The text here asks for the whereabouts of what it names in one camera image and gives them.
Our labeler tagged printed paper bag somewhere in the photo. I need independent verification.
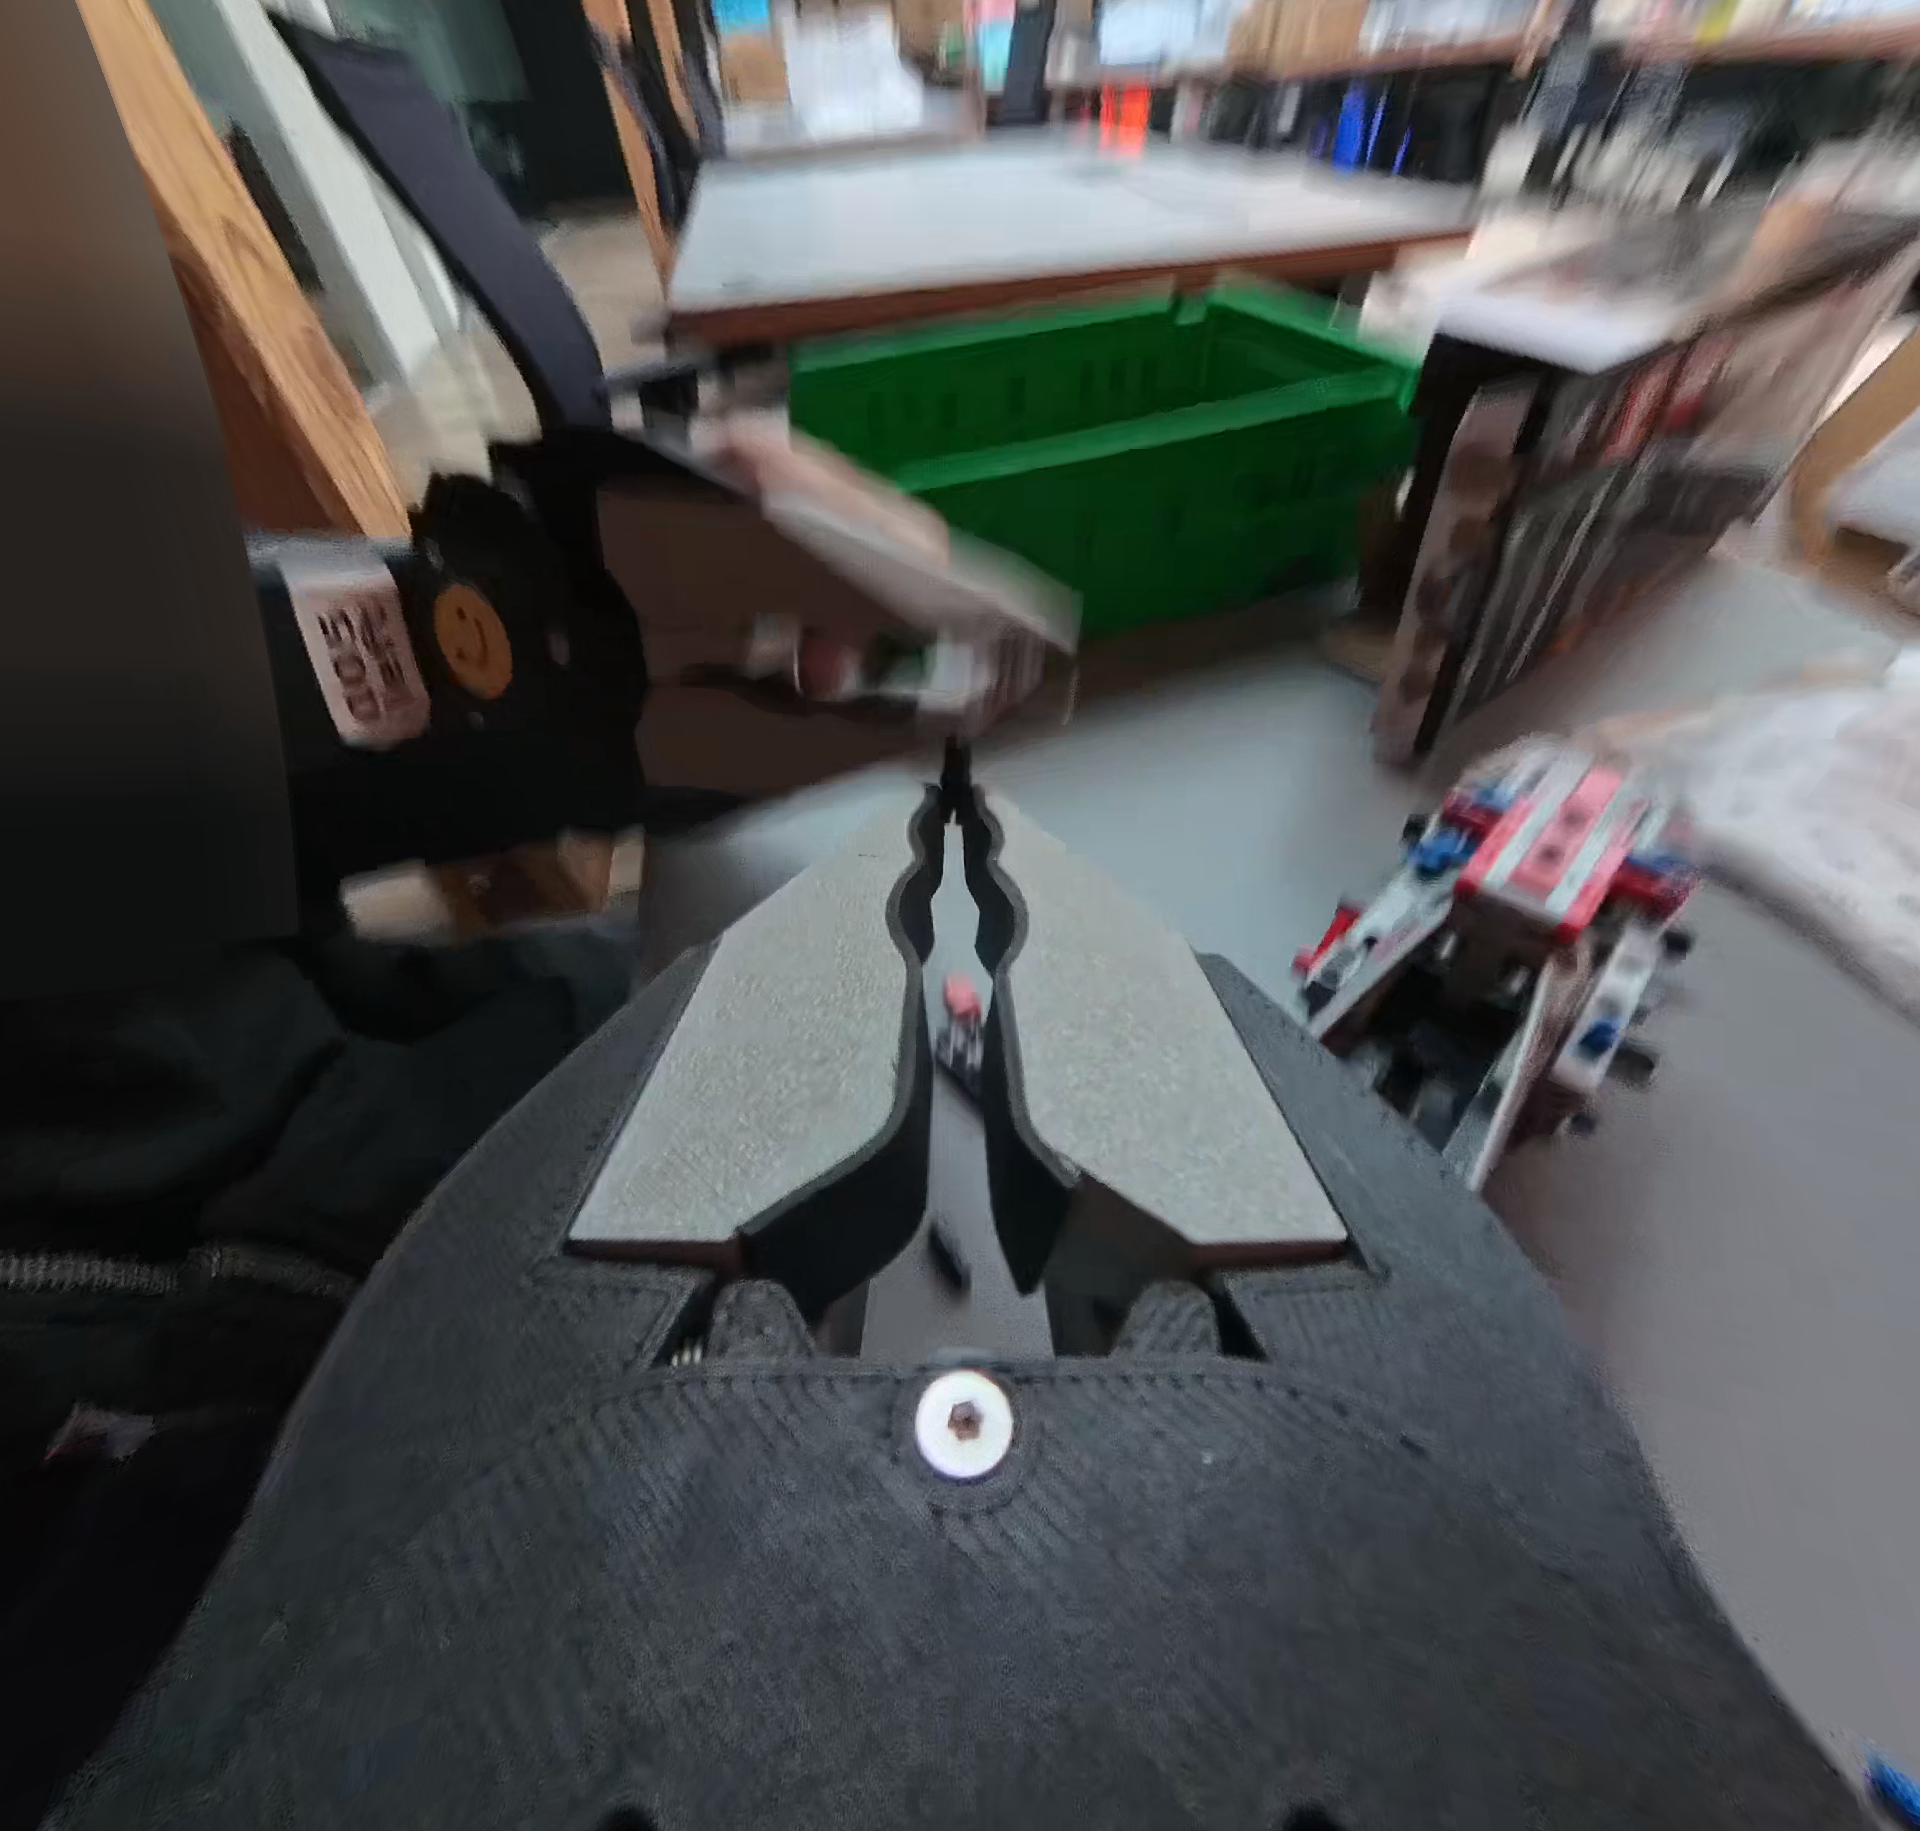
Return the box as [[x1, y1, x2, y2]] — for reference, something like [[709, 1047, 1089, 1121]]
[[1593, 649, 1920, 980]]

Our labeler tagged long wooden workbench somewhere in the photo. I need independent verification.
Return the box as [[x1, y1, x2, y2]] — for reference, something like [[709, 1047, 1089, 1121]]
[[1049, 12, 1920, 89]]

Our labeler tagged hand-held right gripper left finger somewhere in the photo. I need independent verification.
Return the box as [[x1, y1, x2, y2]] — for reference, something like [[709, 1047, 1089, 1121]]
[[566, 784, 948, 1321]]

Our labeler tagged dark mesh office chair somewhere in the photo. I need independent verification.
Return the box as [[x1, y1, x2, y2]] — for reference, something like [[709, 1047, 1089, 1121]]
[[266, 7, 711, 442]]

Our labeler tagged black lego set box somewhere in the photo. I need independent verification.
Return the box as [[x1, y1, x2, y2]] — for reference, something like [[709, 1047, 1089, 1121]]
[[1369, 208, 1920, 771]]

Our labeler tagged green plastic bin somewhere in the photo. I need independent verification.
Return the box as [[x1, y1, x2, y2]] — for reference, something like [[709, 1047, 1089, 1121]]
[[784, 279, 1422, 646]]

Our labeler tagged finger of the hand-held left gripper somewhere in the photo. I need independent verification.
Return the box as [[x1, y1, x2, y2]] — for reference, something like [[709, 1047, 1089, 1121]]
[[642, 679, 996, 801], [702, 410, 1086, 653]]

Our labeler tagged red grey lego vehicle model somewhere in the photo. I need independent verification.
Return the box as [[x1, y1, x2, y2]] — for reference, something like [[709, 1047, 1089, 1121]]
[[1294, 743, 1707, 1198]]

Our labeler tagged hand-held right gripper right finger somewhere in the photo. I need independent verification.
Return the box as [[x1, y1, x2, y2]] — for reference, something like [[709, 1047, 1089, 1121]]
[[964, 787, 1351, 1295]]

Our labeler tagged wooden support post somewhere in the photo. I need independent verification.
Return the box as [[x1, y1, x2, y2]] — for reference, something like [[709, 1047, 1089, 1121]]
[[556, 0, 682, 275]]

